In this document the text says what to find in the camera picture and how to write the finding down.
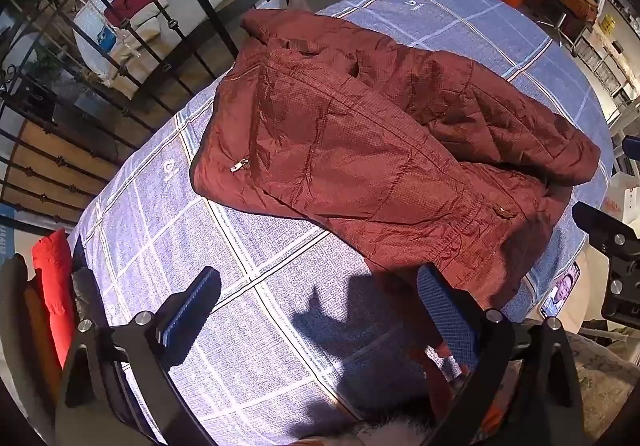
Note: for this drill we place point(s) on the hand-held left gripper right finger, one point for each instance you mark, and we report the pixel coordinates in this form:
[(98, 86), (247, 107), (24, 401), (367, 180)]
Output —
[(446, 317)]

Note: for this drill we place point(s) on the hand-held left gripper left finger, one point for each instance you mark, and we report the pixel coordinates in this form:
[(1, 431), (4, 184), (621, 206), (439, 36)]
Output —
[(192, 307)]

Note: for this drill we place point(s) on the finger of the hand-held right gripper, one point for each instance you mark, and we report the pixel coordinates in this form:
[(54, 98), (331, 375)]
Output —
[(632, 148), (617, 251)]

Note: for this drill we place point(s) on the maroon quilted jacket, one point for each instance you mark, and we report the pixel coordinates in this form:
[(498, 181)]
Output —
[(375, 141)]

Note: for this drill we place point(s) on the blue plaid bedsheet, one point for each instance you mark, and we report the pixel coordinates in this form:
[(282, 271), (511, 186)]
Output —
[(240, 326)]

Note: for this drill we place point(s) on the smartphone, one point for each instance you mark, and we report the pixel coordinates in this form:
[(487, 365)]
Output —
[(560, 291)]

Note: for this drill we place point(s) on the white shelf unit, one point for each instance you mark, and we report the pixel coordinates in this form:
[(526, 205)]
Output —
[(607, 71)]

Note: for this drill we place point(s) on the orange fur-trimmed jacket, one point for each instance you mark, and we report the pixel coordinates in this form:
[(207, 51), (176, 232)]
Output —
[(400, 426)]

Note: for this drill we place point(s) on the olive garment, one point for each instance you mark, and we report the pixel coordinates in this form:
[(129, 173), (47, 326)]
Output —
[(20, 351)]

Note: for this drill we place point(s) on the beige blanket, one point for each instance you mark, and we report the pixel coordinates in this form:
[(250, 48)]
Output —
[(127, 56)]

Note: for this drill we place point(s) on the black iron railing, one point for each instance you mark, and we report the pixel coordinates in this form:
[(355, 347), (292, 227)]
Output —
[(221, 26)]

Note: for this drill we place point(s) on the brown paper bag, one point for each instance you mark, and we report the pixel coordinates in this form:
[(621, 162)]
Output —
[(296, 1)]

